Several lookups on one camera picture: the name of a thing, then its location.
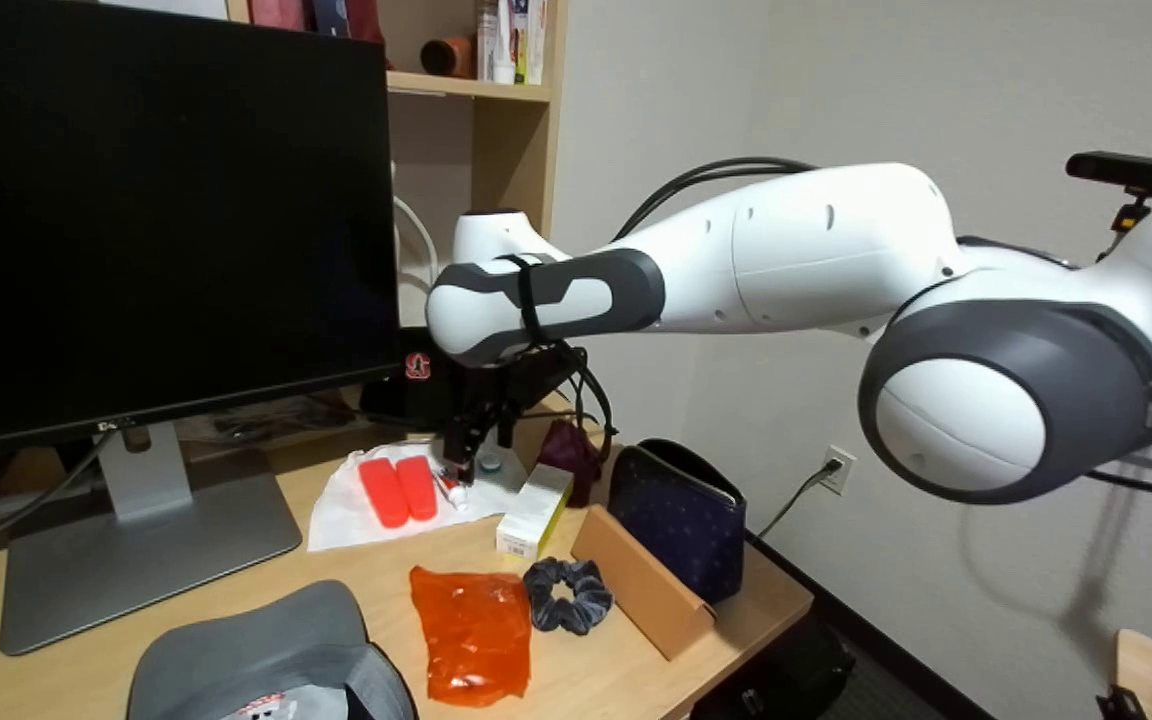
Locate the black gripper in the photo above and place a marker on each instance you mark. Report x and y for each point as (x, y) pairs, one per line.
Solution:
(511, 383)

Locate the light wooden shelf unit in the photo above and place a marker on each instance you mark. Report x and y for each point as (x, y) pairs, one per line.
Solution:
(502, 160)

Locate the blue dotted purse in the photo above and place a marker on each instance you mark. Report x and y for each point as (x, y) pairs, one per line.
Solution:
(676, 524)

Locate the black computer monitor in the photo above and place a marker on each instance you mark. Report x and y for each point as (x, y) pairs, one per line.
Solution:
(162, 202)

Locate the black cap with red badge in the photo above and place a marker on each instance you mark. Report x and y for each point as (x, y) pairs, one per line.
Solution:
(402, 393)

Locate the brown wooden block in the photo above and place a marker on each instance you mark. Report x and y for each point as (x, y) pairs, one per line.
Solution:
(640, 585)

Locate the black camera stand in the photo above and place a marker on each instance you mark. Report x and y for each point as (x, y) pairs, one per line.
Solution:
(1124, 220)

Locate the brown roll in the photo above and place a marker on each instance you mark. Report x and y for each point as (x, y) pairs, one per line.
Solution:
(446, 57)

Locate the white paper towel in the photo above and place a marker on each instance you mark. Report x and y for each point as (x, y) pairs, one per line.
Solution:
(336, 515)

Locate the grey cap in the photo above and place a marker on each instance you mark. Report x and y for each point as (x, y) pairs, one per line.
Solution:
(242, 655)

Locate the white wall outlet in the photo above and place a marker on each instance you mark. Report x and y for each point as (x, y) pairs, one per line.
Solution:
(843, 466)

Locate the maroon round object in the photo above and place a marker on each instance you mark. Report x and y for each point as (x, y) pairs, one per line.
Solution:
(574, 454)

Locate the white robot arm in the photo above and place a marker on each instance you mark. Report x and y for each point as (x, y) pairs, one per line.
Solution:
(801, 244)

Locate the white box with yellow edge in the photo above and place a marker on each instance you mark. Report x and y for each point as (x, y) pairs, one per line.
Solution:
(530, 519)

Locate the dark blue scrunchie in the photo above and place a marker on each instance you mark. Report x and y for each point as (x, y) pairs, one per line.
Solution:
(543, 585)

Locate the black exterior camera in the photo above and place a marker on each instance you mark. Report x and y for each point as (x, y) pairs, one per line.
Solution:
(1138, 168)

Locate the orange plastic bag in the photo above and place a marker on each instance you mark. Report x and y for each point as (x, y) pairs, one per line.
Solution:
(471, 632)

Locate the red plastic case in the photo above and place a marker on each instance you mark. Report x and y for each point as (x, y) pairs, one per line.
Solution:
(398, 495)

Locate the silver monitor stand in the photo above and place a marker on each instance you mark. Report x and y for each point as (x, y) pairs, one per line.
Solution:
(137, 544)

